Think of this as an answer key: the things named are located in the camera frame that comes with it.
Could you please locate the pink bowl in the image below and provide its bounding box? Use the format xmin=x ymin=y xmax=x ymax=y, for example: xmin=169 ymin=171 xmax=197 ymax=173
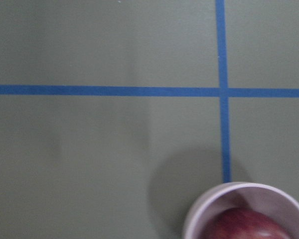
xmin=182 ymin=182 xmax=299 ymax=239

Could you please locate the red apple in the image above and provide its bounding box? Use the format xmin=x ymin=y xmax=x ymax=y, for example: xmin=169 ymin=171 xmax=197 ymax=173
xmin=206 ymin=208 xmax=291 ymax=239

